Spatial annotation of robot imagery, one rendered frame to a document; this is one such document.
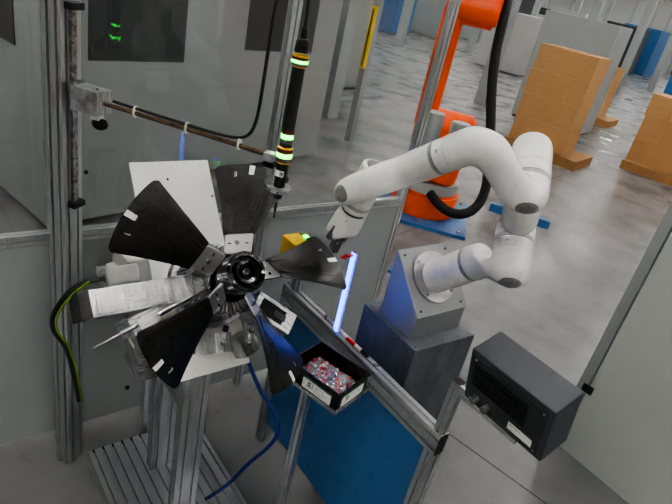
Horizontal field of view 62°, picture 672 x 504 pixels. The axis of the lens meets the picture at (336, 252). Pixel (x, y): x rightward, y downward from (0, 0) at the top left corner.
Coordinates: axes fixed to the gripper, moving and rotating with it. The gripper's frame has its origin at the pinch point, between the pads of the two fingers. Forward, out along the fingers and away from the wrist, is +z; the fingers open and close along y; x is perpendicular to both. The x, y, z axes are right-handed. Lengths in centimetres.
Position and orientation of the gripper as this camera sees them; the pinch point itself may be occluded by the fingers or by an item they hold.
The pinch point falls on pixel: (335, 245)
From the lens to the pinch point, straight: 175.8
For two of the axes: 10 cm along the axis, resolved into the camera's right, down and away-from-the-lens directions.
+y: -7.8, 1.2, -6.1
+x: 5.0, 7.1, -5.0
